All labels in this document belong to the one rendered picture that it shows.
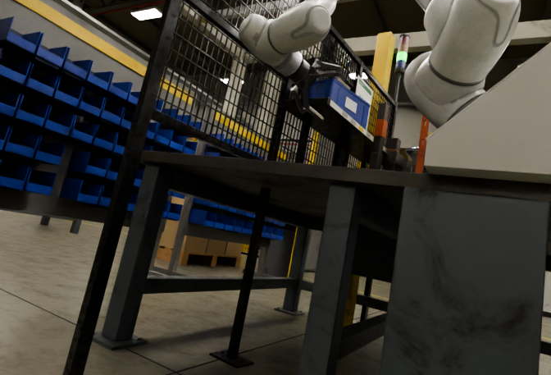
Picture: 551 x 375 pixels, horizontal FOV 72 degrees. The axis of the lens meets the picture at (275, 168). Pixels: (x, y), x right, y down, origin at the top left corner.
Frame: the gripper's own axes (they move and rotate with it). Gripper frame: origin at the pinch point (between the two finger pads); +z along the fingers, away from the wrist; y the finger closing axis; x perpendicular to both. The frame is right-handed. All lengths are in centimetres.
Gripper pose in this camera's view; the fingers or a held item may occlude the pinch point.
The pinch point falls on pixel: (333, 101)
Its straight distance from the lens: 136.9
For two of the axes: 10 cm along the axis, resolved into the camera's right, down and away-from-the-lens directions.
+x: 2.8, 5.1, -8.1
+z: 7.1, 4.6, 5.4
